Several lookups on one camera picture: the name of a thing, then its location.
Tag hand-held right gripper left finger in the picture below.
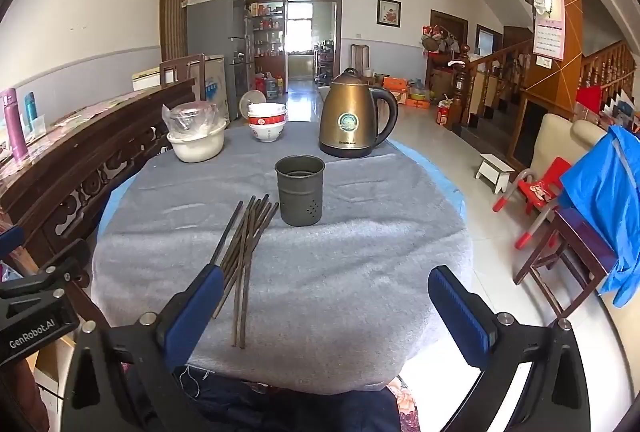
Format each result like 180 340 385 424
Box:
62 264 226 432

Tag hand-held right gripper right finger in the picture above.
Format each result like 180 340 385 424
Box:
426 264 592 432

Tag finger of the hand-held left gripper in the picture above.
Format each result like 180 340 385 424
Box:
30 239 93 288
0 225 25 258

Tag bundle of dark chopsticks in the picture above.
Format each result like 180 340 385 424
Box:
209 194 280 349

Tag grey metal chopstick holder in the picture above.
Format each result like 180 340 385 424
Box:
275 155 326 227

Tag light blue under cloth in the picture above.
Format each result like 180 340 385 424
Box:
97 137 468 238

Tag dark carved wooden bench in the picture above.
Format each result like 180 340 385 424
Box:
0 78 196 313

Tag floral cloth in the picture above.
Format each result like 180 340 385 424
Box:
387 374 423 432

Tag pink thermos bottle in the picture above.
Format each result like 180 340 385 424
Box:
0 88 28 163

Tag person's dark blue clothing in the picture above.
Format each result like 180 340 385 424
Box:
182 369 401 432

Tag blue thermos bottle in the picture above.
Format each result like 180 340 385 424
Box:
24 92 40 135

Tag grey fleece tablecloth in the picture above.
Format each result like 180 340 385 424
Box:
90 119 473 395

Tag red child chair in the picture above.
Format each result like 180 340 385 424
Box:
492 157 573 250

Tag dark wooden chair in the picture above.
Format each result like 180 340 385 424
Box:
514 207 621 320

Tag white step stool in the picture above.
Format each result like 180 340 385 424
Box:
475 153 516 194

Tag pink checkered cloth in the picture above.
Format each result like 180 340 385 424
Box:
45 94 151 133

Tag white plastic basin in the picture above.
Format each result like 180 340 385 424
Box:
166 119 227 163

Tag blue plastic raincoat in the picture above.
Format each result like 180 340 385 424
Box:
559 126 640 308

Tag beige sofa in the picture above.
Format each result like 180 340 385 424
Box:
527 113 640 233

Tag white round electric fan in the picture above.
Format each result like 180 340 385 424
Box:
239 90 267 120

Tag gold electric kettle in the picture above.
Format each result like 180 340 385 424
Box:
318 68 399 159

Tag brown wooden chair back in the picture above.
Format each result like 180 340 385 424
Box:
159 53 207 88

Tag white chest freezer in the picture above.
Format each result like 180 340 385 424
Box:
131 54 230 120

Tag orange cardboard boxes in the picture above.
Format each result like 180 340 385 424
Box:
382 77 431 109

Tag orange wooden pillar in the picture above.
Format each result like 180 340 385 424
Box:
520 0 583 118

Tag wooden stair railing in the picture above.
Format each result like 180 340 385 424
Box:
452 39 640 128

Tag grey refrigerator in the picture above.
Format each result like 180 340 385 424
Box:
186 0 248 123

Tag tall wooden chair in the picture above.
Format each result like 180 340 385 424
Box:
349 44 371 78

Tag dark wooden room door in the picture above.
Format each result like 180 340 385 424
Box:
430 10 469 85

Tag shelf of bottles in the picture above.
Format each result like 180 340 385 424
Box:
248 1 286 58

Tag framed flower picture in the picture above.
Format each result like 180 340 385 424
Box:
376 0 402 29

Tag pink wall calendar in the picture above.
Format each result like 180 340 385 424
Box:
532 0 566 60

